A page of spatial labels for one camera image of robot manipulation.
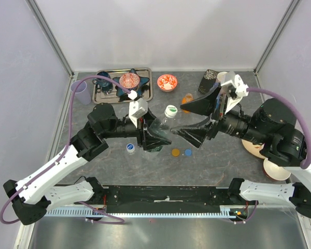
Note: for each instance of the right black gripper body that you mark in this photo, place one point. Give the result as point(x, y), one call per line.
point(218, 116)

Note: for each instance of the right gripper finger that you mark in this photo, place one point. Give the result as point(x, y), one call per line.
point(194, 134)
point(204, 105)

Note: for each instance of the metal tray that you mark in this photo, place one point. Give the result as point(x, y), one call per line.
point(99, 97)

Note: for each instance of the blue star-shaped dish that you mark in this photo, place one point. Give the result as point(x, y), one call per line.
point(119, 88)

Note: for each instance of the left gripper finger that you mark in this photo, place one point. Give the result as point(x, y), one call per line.
point(154, 138)
point(149, 117)

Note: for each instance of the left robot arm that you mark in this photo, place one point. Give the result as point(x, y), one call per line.
point(32, 197)

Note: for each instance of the white green bottle cap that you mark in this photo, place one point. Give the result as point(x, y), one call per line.
point(171, 111)

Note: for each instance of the black floral square plate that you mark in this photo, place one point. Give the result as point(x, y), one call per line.
point(208, 80)

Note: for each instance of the white bowl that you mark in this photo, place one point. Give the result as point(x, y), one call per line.
point(275, 172)

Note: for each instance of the orange juice bottle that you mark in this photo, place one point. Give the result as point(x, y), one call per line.
point(187, 98)

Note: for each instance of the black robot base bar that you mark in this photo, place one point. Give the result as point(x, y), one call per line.
point(164, 199)

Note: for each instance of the orange floral bowl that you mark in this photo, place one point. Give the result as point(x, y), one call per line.
point(167, 82)

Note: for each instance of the beige bird plate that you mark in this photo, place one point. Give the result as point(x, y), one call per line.
point(254, 149)

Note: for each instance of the dark blue mug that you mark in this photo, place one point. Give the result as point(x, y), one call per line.
point(101, 83)

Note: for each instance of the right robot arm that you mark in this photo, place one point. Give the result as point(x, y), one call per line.
point(276, 125)

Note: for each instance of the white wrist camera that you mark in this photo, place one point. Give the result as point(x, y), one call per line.
point(234, 88)
point(137, 107)

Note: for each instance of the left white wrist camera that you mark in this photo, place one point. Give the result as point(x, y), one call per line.
point(137, 107)

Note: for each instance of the white slotted cable duct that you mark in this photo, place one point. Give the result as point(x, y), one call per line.
point(83, 211)

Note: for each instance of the pink white mug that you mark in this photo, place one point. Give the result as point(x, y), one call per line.
point(221, 77)

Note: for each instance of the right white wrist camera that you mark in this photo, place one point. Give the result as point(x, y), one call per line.
point(234, 88)

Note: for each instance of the blue bottle cap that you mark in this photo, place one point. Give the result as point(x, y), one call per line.
point(188, 152)

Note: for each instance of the red patterned bowl on star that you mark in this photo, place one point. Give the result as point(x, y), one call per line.
point(130, 81)

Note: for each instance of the orange bottle cap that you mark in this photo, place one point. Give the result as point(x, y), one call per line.
point(175, 152)

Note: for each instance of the clear bottle blue-white cap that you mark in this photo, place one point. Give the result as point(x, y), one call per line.
point(132, 155)

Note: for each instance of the green label clear bottle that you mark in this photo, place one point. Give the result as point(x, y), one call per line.
point(164, 123)

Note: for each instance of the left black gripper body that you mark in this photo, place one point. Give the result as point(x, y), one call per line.
point(141, 125)

